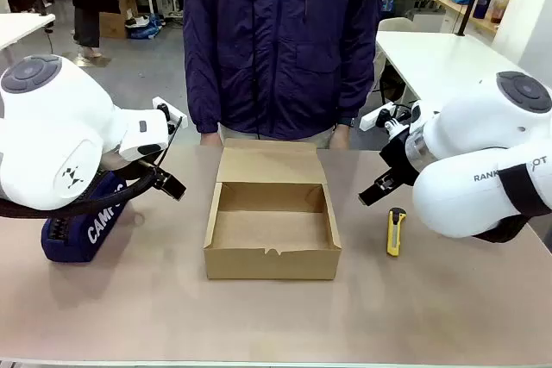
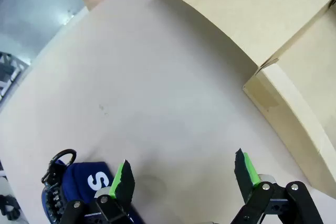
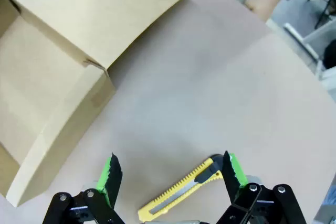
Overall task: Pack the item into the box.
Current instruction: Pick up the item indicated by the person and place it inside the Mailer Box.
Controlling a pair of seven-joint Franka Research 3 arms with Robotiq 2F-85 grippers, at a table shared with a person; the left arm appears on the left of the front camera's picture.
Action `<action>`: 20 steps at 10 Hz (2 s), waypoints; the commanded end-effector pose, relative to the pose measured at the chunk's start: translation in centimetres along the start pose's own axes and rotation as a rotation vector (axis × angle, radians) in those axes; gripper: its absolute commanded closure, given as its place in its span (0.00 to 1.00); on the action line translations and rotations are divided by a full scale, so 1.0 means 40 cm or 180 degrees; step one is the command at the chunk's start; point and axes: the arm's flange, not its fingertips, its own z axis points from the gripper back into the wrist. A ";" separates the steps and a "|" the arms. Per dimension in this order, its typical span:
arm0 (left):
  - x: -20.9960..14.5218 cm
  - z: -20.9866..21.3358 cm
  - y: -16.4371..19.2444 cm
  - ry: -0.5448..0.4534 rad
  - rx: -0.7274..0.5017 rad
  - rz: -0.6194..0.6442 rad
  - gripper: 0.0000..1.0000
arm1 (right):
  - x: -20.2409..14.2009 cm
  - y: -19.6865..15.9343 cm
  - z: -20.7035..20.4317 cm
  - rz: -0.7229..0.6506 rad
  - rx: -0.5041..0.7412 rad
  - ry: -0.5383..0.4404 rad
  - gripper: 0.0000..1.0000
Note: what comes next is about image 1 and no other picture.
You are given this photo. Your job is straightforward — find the small white table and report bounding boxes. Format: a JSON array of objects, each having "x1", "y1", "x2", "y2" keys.
[{"x1": 0, "y1": 12, "x2": 57, "y2": 53}]

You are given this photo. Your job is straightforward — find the cardboard box on floor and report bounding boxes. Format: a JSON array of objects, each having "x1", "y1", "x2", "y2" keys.
[{"x1": 98, "y1": 11, "x2": 129, "y2": 41}]

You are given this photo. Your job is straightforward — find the light wooden side desk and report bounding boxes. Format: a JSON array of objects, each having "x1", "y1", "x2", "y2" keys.
[{"x1": 432, "y1": 0, "x2": 501, "y2": 35}]

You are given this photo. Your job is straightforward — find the blue water bottle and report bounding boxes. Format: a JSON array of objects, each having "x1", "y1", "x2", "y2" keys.
[{"x1": 473, "y1": 0, "x2": 494, "y2": 21}]

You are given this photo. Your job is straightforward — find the blue plastic bag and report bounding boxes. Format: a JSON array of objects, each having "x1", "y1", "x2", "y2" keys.
[{"x1": 128, "y1": 13, "x2": 163, "y2": 41}]

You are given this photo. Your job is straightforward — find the brown cardboard box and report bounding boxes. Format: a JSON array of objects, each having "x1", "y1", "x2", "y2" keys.
[{"x1": 202, "y1": 138, "x2": 343, "y2": 282}]

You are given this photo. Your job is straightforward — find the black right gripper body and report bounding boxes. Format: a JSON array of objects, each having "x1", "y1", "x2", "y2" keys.
[{"x1": 379, "y1": 131, "x2": 422, "y2": 187}]

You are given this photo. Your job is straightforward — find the navy campus pencil case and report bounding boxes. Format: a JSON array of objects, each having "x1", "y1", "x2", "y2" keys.
[{"x1": 41, "y1": 169, "x2": 131, "y2": 264}]

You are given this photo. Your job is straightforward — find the orange drink bottle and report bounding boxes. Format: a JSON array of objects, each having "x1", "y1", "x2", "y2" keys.
[{"x1": 491, "y1": 0, "x2": 511, "y2": 25}]

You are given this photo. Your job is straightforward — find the large white table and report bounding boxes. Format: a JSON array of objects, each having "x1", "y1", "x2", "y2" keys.
[{"x1": 373, "y1": 30, "x2": 525, "y2": 107}]

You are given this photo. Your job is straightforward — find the black left arm cable sleeve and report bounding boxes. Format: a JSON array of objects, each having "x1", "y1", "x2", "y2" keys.
[{"x1": 0, "y1": 164, "x2": 161, "y2": 221}]

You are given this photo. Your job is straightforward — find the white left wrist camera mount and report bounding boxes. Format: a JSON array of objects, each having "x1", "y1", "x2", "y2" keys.
[{"x1": 152, "y1": 96, "x2": 189, "y2": 131}]

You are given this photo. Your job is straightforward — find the person in navy jacket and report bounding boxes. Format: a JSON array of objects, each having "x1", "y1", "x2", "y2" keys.
[{"x1": 182, "y1": 0, "x2": 386, "y2": 150}]

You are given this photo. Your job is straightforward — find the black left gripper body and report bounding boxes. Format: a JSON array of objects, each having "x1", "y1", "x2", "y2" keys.
[{"x1": 136, "y1": 160, "x2": 173, "y2": 191}]

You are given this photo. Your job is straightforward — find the person's left hand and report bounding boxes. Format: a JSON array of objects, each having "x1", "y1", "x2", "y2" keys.
[{"x1": 329, "y1": 123, "x2": 352, "y2": 152}]

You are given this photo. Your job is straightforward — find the yellow black utility knife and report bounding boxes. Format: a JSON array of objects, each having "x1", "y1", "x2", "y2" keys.
[{"x1": 386, "y1": 207, "x2": 408, "y2": 257}]

